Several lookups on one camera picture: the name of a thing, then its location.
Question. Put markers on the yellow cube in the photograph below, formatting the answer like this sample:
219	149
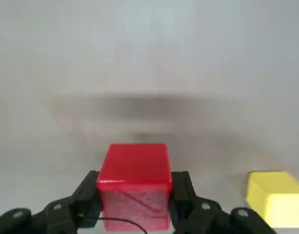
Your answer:
273	195

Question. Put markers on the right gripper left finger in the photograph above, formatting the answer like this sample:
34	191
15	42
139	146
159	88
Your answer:
54	217

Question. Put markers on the red cube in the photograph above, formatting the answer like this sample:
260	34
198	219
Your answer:
134	170

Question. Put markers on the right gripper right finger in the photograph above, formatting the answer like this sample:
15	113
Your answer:
207	217

